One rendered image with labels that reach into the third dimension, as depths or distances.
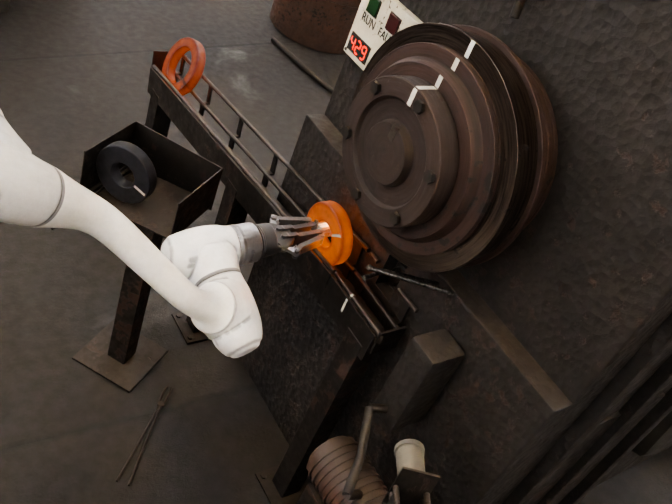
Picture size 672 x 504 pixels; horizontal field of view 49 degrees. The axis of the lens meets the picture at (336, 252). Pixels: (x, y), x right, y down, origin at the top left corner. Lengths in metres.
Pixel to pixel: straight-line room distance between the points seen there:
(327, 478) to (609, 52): 0.98
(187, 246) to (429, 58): 0.60
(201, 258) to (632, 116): 0.84
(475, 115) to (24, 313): 1.57
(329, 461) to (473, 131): 0.75
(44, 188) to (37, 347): 1.21
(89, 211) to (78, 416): 1.03
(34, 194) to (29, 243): 1.49
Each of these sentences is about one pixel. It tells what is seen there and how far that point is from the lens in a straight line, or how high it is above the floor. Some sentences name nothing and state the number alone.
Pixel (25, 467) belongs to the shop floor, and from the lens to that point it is 2.08.
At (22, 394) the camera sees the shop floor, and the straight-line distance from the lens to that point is 2.21.
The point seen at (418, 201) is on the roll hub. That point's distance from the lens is 1.31.
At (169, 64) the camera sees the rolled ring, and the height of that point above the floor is 0.61.
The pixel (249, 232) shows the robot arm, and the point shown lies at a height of 0.79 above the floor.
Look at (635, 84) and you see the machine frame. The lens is 1.32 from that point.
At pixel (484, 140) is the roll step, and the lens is 1.28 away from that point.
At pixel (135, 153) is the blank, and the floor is 0.75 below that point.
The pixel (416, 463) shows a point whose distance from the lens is 1.44.
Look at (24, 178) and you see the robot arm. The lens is 1.12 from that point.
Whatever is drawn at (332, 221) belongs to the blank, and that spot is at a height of 0.80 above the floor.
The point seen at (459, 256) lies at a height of 1.02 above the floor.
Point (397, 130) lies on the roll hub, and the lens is 1.33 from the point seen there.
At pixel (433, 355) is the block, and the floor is 0.80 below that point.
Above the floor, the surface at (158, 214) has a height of 0.60.
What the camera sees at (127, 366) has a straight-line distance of 2.28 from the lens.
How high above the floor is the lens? 1.77
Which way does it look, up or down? 37 degrees down
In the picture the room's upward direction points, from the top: 24 degrees clockwise
